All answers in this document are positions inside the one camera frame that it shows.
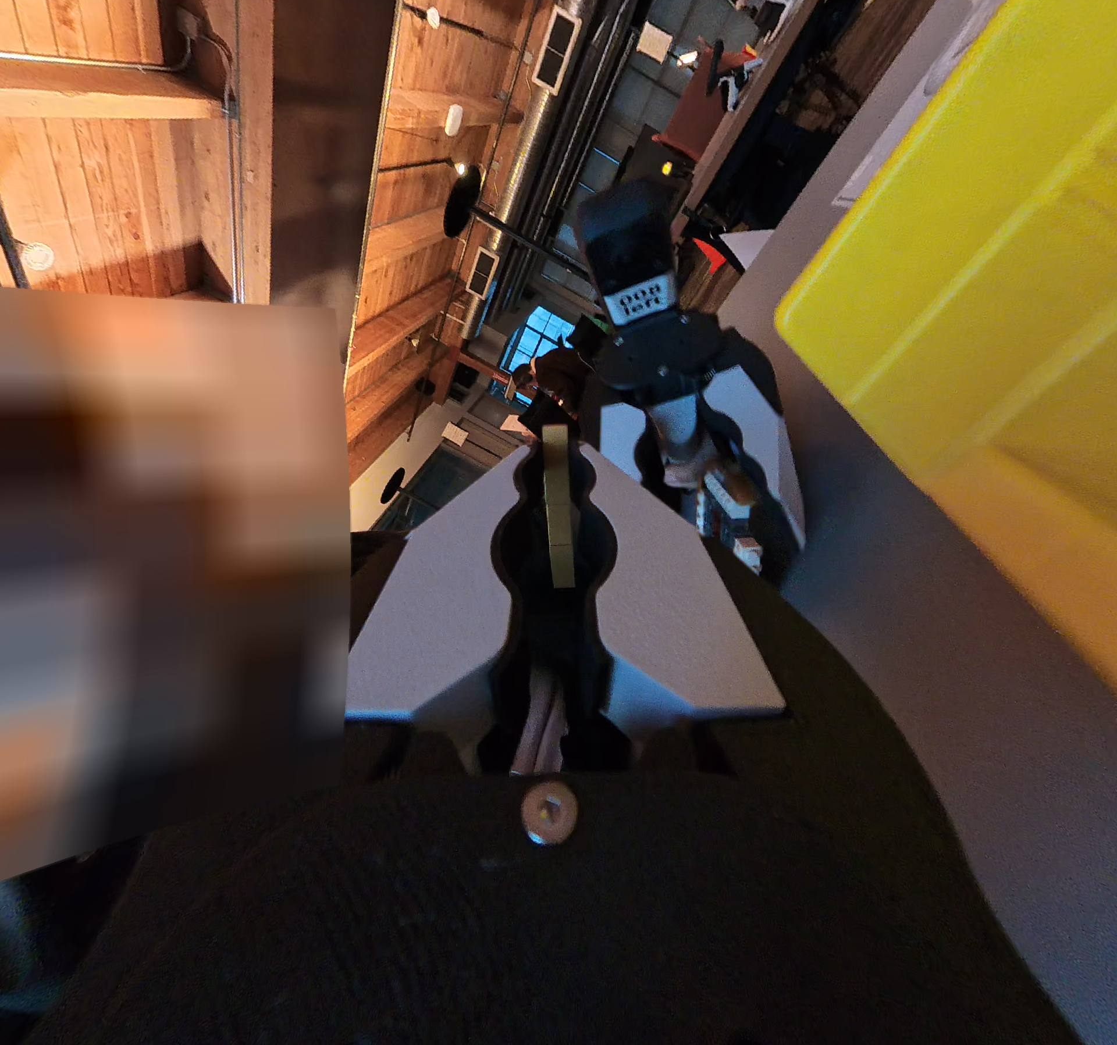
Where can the white air vent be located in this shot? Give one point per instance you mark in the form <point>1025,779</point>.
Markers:
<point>556,50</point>
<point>482,270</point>

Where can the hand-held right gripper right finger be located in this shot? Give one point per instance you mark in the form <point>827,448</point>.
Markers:
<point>681,626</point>

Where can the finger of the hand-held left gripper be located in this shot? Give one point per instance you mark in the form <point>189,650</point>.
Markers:
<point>621,439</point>
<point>755,443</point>

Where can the grey desk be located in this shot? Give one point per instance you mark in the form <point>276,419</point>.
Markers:
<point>916,670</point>

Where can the toy brick model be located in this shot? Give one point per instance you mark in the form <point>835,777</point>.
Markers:
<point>724,495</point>

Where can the yellow plastic bin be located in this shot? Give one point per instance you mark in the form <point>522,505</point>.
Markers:
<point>977,277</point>

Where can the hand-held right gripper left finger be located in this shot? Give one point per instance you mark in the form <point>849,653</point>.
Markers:
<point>436,609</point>

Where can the black round pendant lamp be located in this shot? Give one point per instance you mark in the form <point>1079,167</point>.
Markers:
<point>462,199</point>

